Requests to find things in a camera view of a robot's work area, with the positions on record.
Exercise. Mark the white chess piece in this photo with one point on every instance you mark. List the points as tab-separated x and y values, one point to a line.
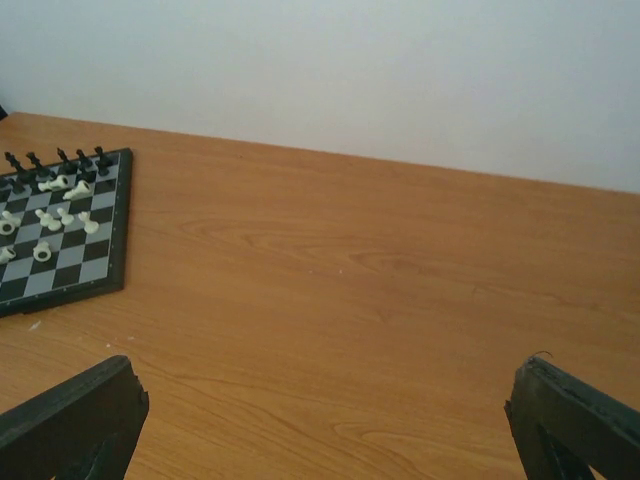
81	190
9	223
61	182
6	254
42	252

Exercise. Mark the white pawn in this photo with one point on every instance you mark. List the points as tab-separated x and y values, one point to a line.
90	226
46	220
65	217

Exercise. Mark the black and grey chessboard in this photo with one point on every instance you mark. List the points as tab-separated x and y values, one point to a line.
82	266

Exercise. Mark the black chess piece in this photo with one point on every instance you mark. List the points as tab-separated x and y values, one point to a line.
41	170
103	163
67	166
85	164
23	174

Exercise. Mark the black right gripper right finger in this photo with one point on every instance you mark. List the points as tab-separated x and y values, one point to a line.
563	428

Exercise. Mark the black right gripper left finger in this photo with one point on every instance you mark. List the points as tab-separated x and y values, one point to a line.
86	427

